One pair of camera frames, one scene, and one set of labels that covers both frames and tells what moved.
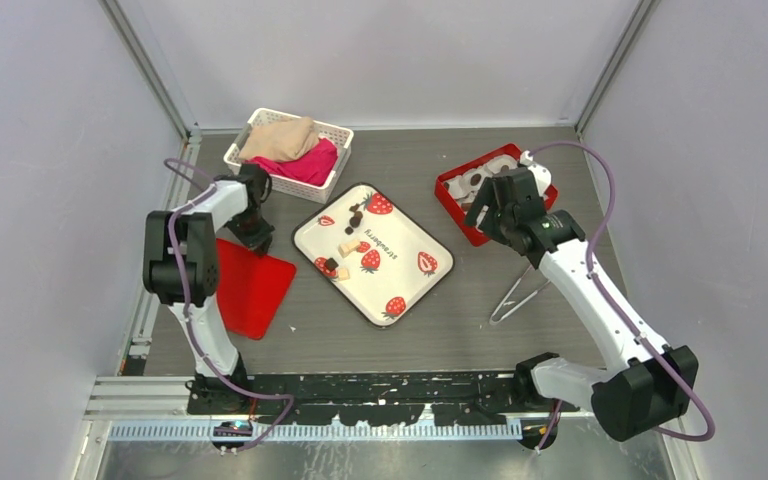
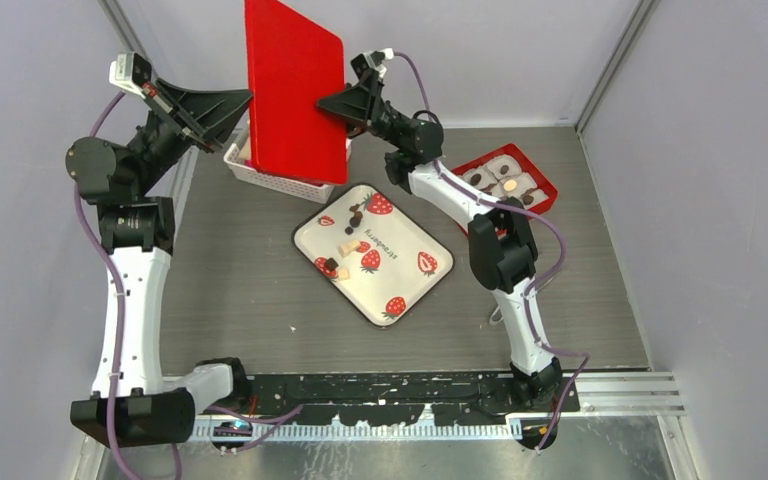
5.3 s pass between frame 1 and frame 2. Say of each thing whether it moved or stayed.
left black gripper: moved
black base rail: stayed
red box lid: moved
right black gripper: moved
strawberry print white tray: stayed
